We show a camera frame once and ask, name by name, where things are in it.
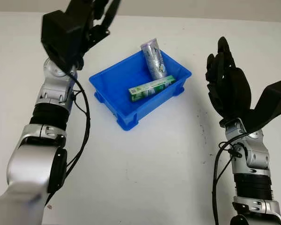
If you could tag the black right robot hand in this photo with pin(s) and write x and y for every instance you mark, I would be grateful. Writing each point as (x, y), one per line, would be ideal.
(231, 91)

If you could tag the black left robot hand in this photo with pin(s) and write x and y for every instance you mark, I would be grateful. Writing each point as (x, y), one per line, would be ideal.
(100, 14)

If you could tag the purple toothpaste tube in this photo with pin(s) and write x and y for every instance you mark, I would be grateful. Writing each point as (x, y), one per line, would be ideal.
(154, 61)

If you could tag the green white carton box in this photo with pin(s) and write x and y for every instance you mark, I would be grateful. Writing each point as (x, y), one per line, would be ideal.
(150, 89)

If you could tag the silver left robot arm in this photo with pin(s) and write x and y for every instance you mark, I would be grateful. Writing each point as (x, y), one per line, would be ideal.
(32, 159)

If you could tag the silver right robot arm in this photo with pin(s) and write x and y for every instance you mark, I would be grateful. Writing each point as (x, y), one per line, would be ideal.
(253, 161)

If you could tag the blue plastic tray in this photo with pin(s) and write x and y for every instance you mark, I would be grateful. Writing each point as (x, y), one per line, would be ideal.
(112, 89)

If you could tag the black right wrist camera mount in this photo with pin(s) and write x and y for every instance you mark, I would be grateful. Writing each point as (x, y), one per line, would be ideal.
(271, 103)

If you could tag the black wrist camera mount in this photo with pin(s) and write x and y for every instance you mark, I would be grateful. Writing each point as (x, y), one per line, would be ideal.
(271, 103)
(61, 35)

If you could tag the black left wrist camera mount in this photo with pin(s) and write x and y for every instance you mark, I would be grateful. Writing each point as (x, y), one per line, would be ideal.
(61, 35)

